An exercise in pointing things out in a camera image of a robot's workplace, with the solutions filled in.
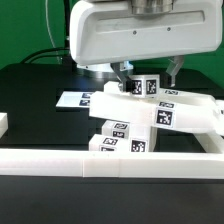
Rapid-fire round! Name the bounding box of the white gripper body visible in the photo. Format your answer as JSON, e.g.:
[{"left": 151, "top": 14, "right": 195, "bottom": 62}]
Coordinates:
[{"left": 70, "top": 0, "right": 223, "bottom": 65}]

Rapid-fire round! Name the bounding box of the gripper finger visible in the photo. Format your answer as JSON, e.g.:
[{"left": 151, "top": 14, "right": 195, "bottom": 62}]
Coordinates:
[
  {"left": 111, "top": 63, "right": 133, "bottom": 92},
  {"left": 162, "top": 55, "right": 184, "bottom": 88}
]

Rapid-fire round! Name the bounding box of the white chair back part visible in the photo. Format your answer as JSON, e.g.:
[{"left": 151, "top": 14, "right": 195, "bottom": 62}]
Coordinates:
[{"left": 89, "top": 82, "right": 224, "bottom": 136}]

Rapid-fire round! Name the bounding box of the white chair seat part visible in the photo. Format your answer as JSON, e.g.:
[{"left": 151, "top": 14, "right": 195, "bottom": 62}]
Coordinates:
[{"left": 129, "top": 124, "right": 157, "bottom": 152}]

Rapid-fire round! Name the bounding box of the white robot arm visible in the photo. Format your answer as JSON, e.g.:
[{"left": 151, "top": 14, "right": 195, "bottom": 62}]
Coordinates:
[{"left": 69, "top": 0, "right": 223, "bottom": 90}]

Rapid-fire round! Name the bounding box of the white tag sheet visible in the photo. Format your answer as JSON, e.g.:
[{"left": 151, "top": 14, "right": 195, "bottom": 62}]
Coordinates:
[{"left": 56, "top": 91, "right": 92, "bottom": 108}]

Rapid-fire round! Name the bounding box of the black cable bundle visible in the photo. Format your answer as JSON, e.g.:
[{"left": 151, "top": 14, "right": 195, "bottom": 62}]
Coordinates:
[{"left": 20, "top": 46, "right": 72, "bottom": 65}]

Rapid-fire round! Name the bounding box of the white thin cable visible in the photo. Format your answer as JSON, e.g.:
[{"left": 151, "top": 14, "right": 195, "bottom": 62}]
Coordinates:
[{"left": 45, "top": 0, "right": 63, "bottom": 65}]

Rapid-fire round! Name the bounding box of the white U-shaped obstacle frame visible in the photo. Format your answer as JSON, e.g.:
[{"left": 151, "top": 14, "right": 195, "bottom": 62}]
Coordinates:
[{"left": 0, "top": 112, "right": 224, "bottom": 179}]

